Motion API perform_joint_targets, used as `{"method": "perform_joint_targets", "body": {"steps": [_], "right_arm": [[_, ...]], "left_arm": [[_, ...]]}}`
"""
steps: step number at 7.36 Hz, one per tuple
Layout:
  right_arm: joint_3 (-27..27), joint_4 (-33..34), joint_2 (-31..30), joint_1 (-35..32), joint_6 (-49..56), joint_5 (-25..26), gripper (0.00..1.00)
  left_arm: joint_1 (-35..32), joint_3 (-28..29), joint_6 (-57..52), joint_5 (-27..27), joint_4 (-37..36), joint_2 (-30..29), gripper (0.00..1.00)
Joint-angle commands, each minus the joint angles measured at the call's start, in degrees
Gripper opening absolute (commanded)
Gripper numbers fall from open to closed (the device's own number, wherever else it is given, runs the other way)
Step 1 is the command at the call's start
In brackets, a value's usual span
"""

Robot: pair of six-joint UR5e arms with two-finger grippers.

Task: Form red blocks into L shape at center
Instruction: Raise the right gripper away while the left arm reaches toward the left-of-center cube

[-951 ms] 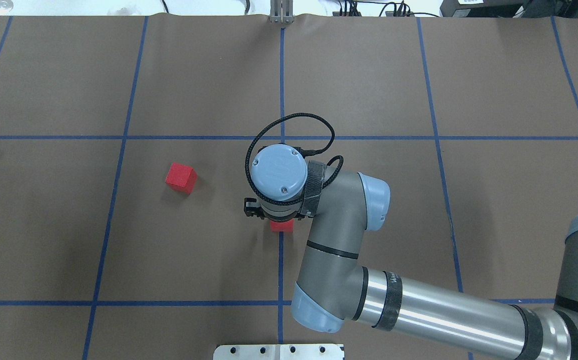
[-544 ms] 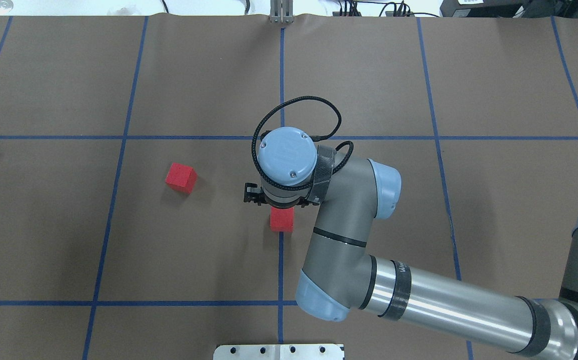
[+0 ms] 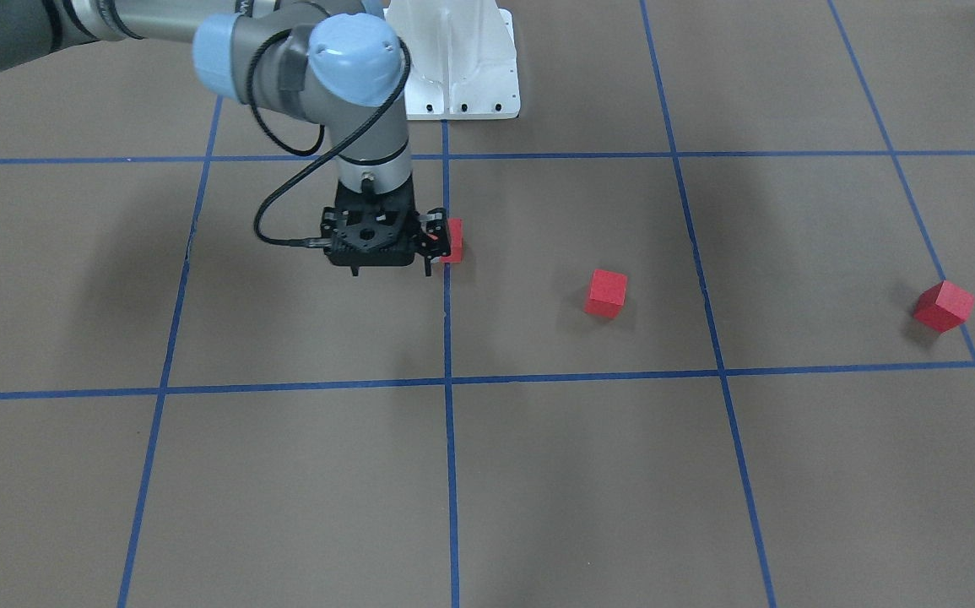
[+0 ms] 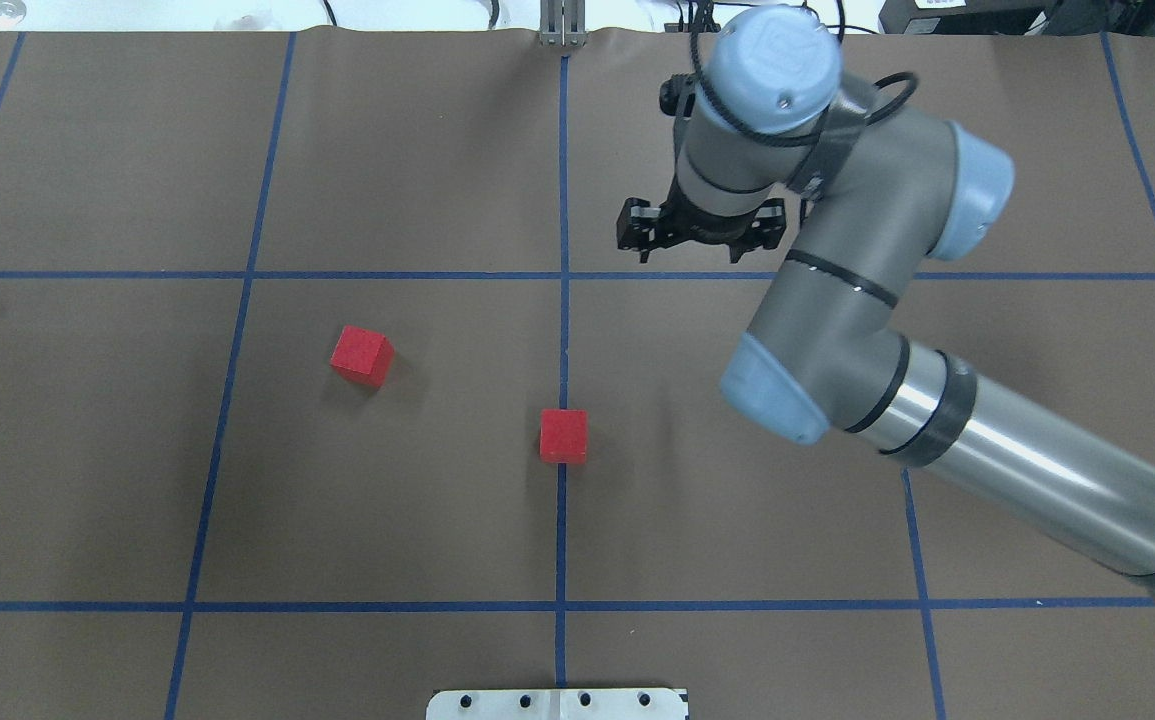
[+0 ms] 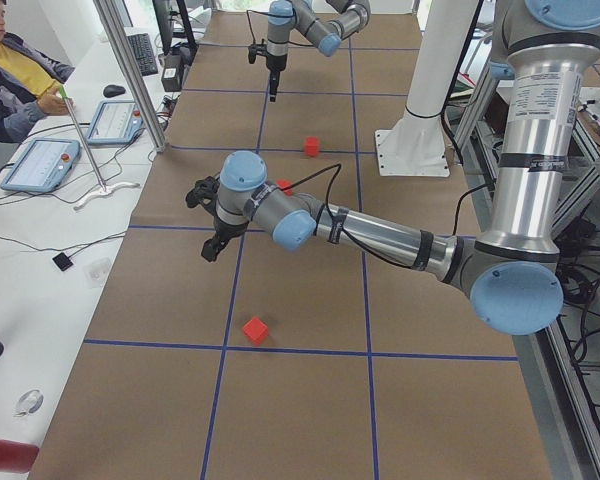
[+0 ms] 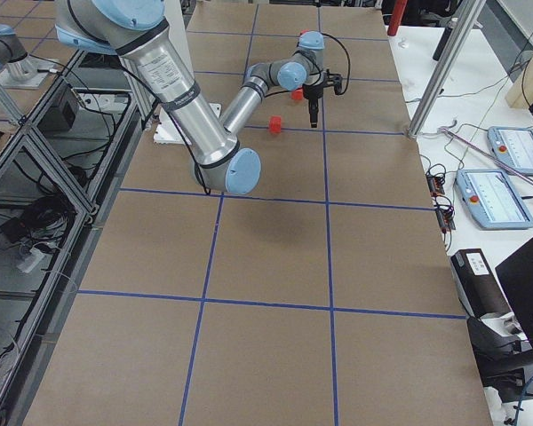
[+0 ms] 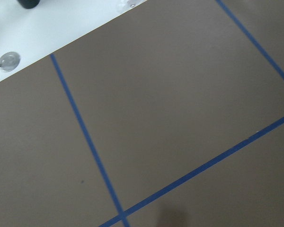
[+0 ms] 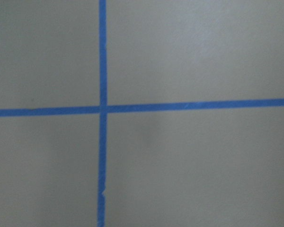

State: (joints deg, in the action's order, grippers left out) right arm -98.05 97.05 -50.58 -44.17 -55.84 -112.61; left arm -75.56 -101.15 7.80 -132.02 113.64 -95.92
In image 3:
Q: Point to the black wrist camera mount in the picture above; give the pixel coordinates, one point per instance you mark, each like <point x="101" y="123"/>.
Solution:
<point x="365" y="234"/>

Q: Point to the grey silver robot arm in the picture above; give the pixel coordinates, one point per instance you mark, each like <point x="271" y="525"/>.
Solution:
<point x="323" y="80"/>

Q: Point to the red cube block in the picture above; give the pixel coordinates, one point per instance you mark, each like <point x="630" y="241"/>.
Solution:
<point x="456" y="242"/>
<point x="944" y="306"/>
<point x="606" y="294"/>

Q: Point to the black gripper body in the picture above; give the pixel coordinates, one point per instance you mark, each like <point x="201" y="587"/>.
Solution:
<point x="432" y="239"/>

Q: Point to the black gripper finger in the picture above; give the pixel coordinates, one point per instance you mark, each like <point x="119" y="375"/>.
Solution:
<point x="434" y="239"/>

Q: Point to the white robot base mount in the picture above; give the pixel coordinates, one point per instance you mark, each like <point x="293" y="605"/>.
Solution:
<point x="465" y="65"/>

